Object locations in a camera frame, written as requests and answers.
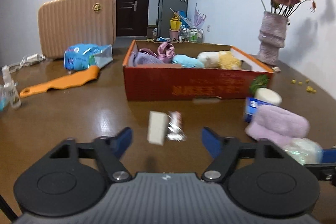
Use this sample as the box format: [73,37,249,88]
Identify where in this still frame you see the light blue soft item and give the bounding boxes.
[172,55,205,68]

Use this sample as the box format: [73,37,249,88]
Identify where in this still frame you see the dark front door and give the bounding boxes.
[116,0,149,36]

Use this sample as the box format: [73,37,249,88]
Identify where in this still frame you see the purple folded cloth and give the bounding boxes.
[129,48,163,67]

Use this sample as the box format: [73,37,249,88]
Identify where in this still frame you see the blue tissue pack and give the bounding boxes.
[243,97,271,123]

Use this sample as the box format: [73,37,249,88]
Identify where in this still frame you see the white sponge block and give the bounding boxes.
[147,111,169,145]

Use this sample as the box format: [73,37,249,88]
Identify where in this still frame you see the blue wet wipes pack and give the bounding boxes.
[64,44,113,71]

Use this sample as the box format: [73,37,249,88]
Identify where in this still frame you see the white power strip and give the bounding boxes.
[7,53,46,73]

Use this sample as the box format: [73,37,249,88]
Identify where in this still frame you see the pink satin scrunchie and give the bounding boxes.
[157,42,175,64]

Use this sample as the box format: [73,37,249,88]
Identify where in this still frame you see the small white spray bottle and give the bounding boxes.
[2,65,22,109]

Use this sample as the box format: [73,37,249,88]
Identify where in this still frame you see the lilac fluffy sock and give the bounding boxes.
[245,105,310,147]

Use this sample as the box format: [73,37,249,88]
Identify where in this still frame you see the red cardboard box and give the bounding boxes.
[122,40,273,101]

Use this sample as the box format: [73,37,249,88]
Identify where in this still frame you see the yellow bucket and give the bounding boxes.
[170,16,182,31]

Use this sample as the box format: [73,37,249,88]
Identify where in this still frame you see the pink ribbed suitcase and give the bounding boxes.
[38,0,117,59]

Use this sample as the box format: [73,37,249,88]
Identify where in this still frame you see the yellow petal crumbs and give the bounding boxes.
[290,79,317,94]

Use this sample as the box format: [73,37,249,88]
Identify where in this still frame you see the white soft roll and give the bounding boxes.
[197,52,220,68]

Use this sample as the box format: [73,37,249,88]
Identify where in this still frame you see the wrapped snack bar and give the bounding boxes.
[166,111,186,141]

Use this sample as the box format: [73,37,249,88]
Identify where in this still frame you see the clear bag pale green item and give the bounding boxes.
[282,138,323,165]

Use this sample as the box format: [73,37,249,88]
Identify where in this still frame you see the wire rack with bottles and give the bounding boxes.
[179,25,204,43]

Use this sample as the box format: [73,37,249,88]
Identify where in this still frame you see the yellow plush toy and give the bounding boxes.
[219,51,242,70]

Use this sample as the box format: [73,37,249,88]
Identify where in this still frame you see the pink textured vase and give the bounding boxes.
[257,11,288,66]

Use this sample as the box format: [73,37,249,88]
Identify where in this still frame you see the orange plastic strip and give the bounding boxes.
[19,65,100,98]

